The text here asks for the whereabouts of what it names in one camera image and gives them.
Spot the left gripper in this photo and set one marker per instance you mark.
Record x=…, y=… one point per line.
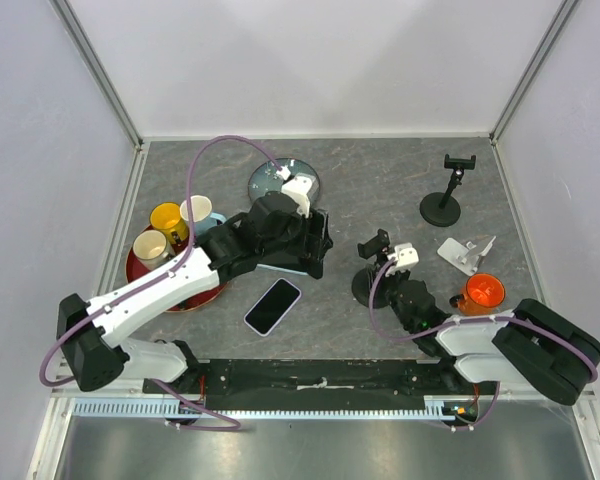
x=314, y=247

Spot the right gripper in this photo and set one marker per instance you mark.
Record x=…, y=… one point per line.
x=405, y=274

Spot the black phone stand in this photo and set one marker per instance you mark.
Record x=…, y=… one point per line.
x=441, y=209
x=377, y=247

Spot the light blue phone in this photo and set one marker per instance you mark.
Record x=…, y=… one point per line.
x=282, y=269

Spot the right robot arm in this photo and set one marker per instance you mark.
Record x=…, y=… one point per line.
x=530, y=344

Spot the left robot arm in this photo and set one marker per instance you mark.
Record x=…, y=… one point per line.
x=95, y=335

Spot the white folding phone stand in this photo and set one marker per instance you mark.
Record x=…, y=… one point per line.
x=466, y=257

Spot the lilac case phone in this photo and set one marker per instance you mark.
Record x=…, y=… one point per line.
x=265, y=315

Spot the blue ceramic plate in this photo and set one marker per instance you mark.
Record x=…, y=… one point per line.
x=264, y=178

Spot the orange mug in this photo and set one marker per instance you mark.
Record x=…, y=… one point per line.
x=481, y=295

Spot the white light-blue mug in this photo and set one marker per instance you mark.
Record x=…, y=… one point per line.
x=204, y=218

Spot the yellow mug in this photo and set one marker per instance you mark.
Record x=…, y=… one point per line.
x=166, y=218

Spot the cream cup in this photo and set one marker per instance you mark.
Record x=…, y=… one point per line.
x=152, y=249

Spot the red round tray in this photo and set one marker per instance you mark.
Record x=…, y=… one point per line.
x=135, y=269

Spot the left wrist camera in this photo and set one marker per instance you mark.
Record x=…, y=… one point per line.
x=301, y=189

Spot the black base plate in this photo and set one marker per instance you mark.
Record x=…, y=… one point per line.
x=323, y=385

